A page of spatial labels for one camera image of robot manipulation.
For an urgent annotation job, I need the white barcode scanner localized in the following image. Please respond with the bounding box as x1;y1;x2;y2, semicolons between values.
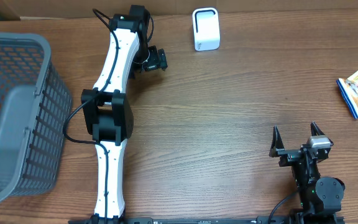
192;7;221;52

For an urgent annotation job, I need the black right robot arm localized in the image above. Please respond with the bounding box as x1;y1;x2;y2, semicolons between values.
266;122;346;224

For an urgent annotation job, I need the grey plastic shopping basket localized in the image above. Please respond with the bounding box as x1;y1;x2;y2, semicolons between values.
0;32;72;202

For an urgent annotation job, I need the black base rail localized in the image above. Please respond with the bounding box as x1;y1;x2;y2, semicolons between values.
68;216;345;224

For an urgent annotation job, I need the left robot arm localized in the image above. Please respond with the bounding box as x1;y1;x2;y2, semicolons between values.
81;5;168;223

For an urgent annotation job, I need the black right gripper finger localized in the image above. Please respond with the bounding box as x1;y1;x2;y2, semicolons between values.
310;121;324;136
269;126;285;157

